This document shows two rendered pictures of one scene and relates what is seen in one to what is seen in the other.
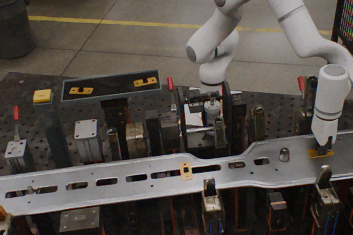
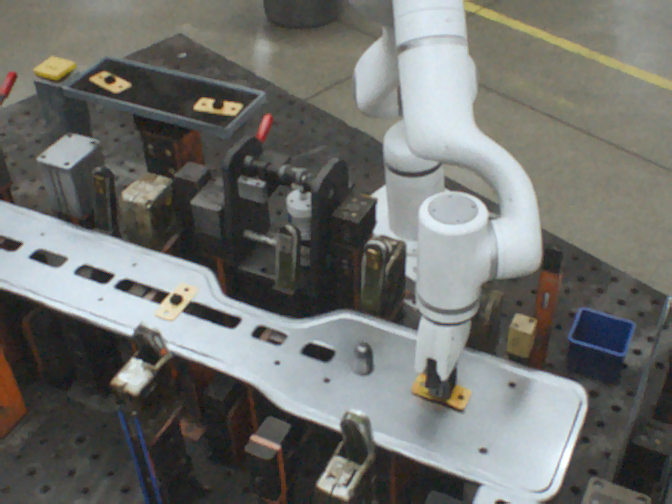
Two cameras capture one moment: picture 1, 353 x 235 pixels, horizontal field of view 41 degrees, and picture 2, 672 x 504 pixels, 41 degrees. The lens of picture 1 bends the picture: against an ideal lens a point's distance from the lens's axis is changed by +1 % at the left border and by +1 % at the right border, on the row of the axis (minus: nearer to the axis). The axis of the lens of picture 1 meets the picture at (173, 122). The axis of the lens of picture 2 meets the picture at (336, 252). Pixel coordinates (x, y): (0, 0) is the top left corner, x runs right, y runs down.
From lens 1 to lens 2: 0.86 m
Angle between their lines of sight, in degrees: 23
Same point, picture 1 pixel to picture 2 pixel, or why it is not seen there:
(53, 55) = (354, 44)
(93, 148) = (66, 191)
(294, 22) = (412, 67)
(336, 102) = (439, 283)
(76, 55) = not seen: hidden behind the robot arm
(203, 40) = (370, 65)
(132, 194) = (58, 298)
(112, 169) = (75, 242)
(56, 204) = not seen: outside the picture
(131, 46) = (497, 75)
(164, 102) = (364, 181)
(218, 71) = not seen: hidden behind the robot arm
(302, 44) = (411, 123)
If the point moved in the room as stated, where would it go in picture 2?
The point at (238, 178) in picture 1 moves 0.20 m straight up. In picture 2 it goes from (243, 360) to (229, 263)
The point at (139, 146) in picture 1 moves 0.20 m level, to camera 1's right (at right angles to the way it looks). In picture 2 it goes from (139, 221) to (233, 254)
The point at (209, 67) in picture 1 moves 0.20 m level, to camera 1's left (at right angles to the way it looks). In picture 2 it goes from (401, 132) to (312, 109)
